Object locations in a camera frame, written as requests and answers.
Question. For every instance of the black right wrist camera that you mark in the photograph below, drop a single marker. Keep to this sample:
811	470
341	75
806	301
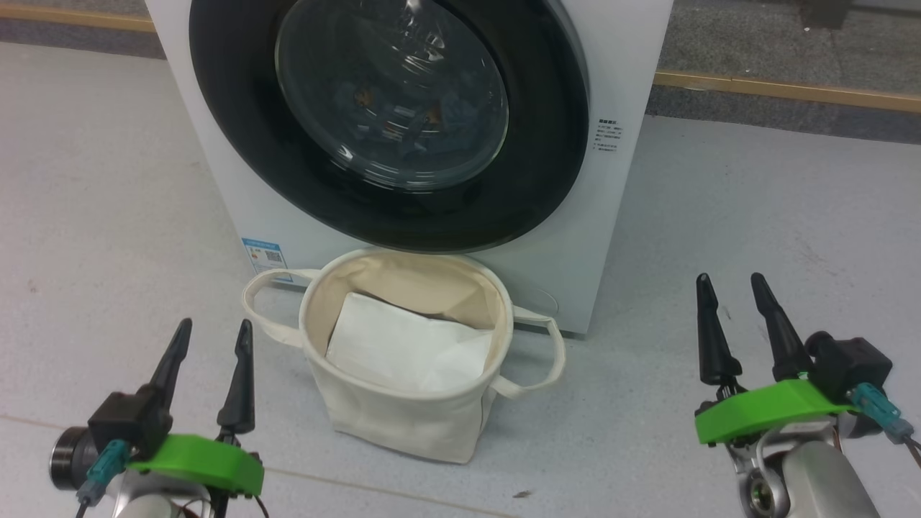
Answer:
853	363

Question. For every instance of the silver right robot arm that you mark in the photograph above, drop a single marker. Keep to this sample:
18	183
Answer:
827	482

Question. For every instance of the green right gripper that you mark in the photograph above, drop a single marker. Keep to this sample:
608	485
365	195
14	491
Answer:
763	410

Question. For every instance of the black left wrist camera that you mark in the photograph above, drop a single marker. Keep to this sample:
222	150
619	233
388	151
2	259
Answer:
129	421

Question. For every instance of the white folded cloth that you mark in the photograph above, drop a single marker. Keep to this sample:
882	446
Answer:
403	345

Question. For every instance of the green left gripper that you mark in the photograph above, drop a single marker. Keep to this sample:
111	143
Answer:
201	464

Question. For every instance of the cream fabric laundry basket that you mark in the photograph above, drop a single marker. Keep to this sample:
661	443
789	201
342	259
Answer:
403	424

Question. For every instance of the round filter cover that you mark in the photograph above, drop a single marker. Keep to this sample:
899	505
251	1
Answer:
536	300

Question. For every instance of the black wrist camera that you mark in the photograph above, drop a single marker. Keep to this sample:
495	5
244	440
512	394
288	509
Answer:
853	363
129	421

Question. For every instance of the blue energy label sticker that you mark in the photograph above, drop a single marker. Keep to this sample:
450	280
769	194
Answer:
265	255

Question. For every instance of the black round glass washer door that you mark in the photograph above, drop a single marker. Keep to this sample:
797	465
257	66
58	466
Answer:
237	144

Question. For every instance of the white front-load washing machine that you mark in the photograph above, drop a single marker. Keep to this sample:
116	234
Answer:
633	72

